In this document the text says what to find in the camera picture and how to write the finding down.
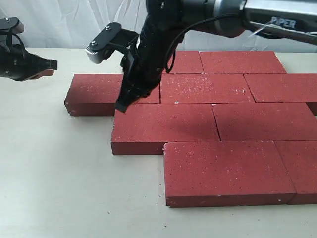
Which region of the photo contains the white backdrop curtain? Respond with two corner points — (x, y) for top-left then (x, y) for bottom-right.
(0, 0), (317, 53)

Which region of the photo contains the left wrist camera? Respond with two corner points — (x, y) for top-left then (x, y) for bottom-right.
(0, 17), (25, 46)

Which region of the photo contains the angled red brick under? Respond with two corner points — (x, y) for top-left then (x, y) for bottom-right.
(244, 73), (317, 116)

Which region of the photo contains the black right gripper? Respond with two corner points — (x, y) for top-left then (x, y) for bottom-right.
(114, 24), (182, 113)

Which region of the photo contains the front large red brick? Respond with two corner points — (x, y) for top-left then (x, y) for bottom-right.
(163, 141), (296, 208)

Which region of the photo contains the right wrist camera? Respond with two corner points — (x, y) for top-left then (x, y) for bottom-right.
(86, 22), (139, 64)

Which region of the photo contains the red brick with white chip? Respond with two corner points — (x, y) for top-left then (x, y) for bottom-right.
(160, 74), (255, 104)

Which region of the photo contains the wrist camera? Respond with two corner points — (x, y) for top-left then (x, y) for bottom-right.
(86, 22), (139, 64)
(0, 17), (25, 46)

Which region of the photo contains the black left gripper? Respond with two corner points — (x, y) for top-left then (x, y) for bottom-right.
(0, 44), (58, 82)

